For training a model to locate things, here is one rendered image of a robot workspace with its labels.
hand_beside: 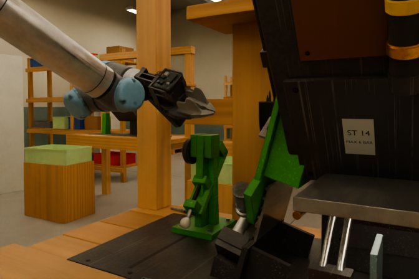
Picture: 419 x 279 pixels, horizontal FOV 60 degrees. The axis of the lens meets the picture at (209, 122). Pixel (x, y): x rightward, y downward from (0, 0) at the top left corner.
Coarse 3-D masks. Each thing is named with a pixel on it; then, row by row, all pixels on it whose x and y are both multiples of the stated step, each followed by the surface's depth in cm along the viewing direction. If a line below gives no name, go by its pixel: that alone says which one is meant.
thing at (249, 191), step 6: (252, 180) 69; (252, 186) 68; (258, 186) 68; (246, 192) 67; (252, 192) 67; (258, 192) 69; (246, 198) 67; (252, 198) 67; (258, 198) 70; (246, 204) 69; (252, 204) 68; (258, 204) 71; (246, 210) 71; (252, 210) 69; (258, 210) 72; (246, 216) 72; (252, 216) 71; (252, 222) 73
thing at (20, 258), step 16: (0, 256) 84; (16, 256) 84; (32, 256) 84; (48, 256) 84; (0, 272) 76; (16, 272) 76; (32, 272) 76; (48, 272) 76; (64, 272) 76; (80, 272) 76; (96, 272) 76
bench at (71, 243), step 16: (144, 208) 132; (96, 224) 113; (112, 224) 114; (128, 224) 113; (144, 224) 113; (48, 240) 100; (64, 240) 100; (80, 240) 100; (96, 240) 100; (64, 256) 89
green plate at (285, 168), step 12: (276, 108) 66; (276, 120) 67; (276, 132) 68; (264, 144) 68; (276, 144) 68; (264, 156) 68; (276, 156) 68; (288, 156) 67; (264, 168) 69; (276, 168) 68; (288, 168) 67; (300, 168) 66; (264, 180) 71; (276, 180) 68; (288, 180) 67; (300, 180) 66; (264, 192) 73
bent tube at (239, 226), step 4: (268, 120) 78; (268, 124) 77; (264, 128) 76; (260, 132) 76; (264, 132) 76; (260, 136) 76; (264, 136) 75; (240, 220) 77; (244, 220) 77; (236, 224) 77; (240, 224) 76; (244, 224) 76; (248, 224) 77; (236, 228) 76; (240, 228) 76; (244, 228) 76; (240, 232) 75
